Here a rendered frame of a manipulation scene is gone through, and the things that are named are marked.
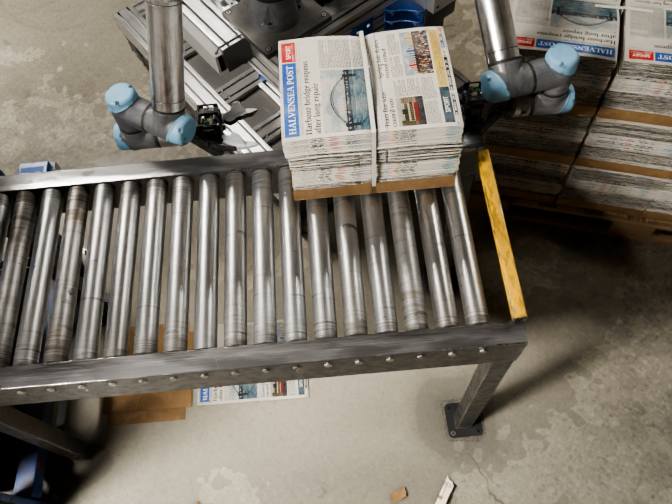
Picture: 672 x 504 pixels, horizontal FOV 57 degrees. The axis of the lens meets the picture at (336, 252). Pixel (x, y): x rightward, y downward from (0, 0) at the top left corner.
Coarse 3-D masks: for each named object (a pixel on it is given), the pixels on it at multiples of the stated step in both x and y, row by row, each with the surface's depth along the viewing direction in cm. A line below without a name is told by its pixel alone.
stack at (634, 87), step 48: (528, 0) 169; (576, 0) 168; (624, 0) 169; (528, 48) 161; (576, 48) 160; (624, 48) 160; (576, 96) 172; (624, 96) 168; (528, 144) 194; (576, 144) 189; (624, 144) 183; (480, 192) 222; (576, 192) 209; (624, 192) 204
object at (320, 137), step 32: (288, 64) 135; (320, 64) 135; (288, 96) 131; (320, 96) 131; (352, 96) 131; (288, 128) 128; (320, 128) 127; (352, 128) 126; (288, 160) 132; (320, 160) 133; (352, 160) 134
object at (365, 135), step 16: (352, 48) 137; (368, 48) 137; (352, 64) 135; (368, 64) 135; (368, 112) 128; (384, 112) 128; (368, 128) 127; (384, 128) 126; (368, 144) 129; (384, 144) 130; (368, 160) 134; (384, 160) 135; (368, 176) 140; (384, 176) 140
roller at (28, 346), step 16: (48, 192) 152; (48, 208) 150; (48, 224) 148; (48, 240) 146; (32, 256) 144; (48, 256) 144; (32, 272) 142; (48, 272) 143; (32, 288) 140; (48, 288) 142; (32, 304) 138; (32, 320) 136; (32, 336) 135; (16, 352) 133; (32, 352) 133
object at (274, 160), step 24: (480, 144) 151; (96, 168) 154; (120, 168) 154; (144, 168) 153; (168, 168) 153; (192, 168) 152; (216, 168) 152; (240, 168) 152; (264, 168) 152; (0, 192) 153; (144, 192) 157; (168, 192) 158
